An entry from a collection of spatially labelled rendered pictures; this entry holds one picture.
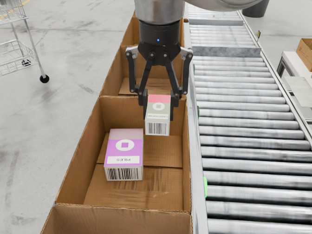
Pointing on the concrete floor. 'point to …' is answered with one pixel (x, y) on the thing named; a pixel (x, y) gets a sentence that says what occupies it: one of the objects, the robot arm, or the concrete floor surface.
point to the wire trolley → (20, 42)
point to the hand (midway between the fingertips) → (158, 106)
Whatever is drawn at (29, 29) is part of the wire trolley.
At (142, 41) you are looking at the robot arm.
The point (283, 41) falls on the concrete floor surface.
